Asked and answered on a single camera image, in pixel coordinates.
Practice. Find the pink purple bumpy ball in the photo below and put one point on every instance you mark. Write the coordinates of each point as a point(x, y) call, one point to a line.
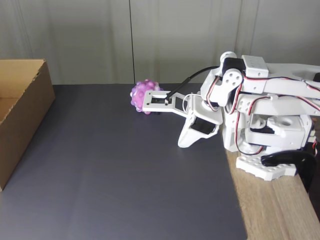
point(138, 96)

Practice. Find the brown cardboard box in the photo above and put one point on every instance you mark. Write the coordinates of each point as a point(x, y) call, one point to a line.
point(22, 130)

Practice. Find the dark grey table mat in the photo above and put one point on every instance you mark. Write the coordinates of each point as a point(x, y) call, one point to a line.
point(100, 162)

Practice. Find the black table clamp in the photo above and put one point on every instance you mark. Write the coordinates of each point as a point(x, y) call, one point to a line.
point(305, 170)

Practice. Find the white cabinet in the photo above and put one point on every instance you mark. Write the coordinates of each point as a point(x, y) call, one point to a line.
point(75, 37)

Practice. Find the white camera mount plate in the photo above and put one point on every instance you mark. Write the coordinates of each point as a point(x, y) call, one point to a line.
point(150, 106)

